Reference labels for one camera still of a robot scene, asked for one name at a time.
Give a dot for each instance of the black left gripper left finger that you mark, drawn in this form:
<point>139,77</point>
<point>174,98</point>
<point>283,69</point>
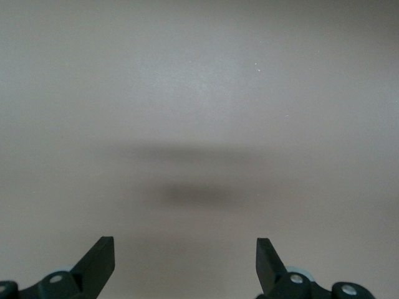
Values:
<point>81,280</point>

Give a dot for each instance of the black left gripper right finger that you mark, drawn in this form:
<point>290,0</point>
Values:
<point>280,285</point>

